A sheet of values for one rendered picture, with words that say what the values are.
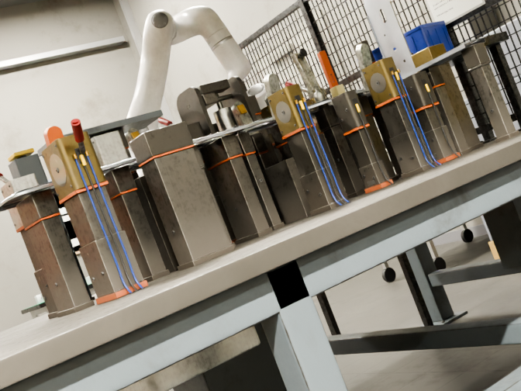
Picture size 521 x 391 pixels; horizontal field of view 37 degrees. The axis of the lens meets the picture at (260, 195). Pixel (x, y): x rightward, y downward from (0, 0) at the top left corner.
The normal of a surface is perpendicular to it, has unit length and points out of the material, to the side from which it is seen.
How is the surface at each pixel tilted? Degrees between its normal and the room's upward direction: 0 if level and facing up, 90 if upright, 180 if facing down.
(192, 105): 90
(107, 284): 90
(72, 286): 90
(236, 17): 90
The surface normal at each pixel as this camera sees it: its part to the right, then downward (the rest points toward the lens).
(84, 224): -0.76, 0.28
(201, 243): 0.55, -0.23
